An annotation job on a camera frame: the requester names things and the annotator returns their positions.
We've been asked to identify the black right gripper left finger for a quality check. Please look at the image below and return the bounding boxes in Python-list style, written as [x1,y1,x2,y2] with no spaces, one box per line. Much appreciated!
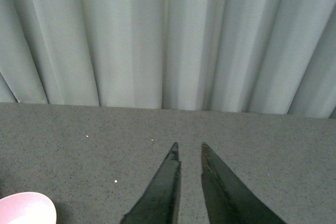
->
[120,142,181,223]

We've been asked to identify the pale pink bowl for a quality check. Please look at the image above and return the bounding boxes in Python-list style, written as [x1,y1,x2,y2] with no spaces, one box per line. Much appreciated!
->
[1,192,57,223]

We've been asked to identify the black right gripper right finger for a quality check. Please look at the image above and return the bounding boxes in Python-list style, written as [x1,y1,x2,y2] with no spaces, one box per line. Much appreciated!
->
[201,143,284,223]

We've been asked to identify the grey-white pleated curtain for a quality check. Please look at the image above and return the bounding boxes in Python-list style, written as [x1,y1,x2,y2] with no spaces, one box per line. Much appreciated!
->
[1,0,335,118]

